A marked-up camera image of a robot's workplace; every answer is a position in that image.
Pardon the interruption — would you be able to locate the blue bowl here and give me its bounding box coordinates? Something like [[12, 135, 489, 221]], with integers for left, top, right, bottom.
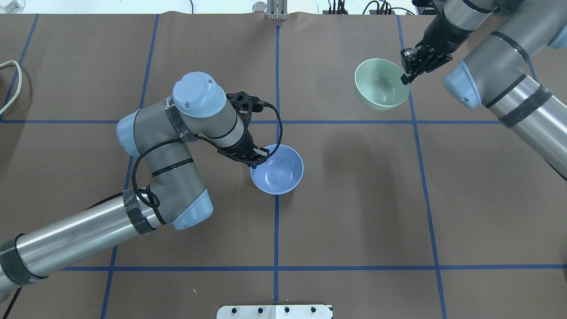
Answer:
[[249, 144, 304, 195]]

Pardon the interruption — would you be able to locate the metal base plate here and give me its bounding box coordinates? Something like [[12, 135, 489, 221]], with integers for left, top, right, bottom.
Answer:
[[216, 304, 334, 319]]

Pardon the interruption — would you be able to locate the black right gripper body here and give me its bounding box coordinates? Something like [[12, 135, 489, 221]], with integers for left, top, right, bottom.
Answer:
[[401, 16, 470, 75]]

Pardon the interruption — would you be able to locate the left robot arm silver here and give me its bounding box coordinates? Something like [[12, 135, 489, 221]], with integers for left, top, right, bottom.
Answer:
[[1, 71, 277, 301]]

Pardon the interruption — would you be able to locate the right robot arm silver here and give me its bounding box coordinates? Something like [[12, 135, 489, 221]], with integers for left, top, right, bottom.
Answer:
[[400, 0, 567, 179]]

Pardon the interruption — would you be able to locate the aluminium frame post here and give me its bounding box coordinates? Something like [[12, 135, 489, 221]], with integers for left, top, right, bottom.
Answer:
[[266, 0, 289, 20]]

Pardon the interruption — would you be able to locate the green bowl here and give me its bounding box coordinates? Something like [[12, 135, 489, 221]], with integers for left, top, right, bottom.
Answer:
[[353, 58, 410, 111]]

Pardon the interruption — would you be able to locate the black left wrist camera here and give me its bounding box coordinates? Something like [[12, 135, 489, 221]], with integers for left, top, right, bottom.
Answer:
[[225, 91, 263, 113]]

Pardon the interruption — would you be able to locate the white cable loop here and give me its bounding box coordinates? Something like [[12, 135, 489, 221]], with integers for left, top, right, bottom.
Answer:
[[0, 60, 23, 115]]

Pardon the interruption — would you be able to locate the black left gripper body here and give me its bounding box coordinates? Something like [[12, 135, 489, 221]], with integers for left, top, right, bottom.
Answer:
[[217, 131, 270, 165]]

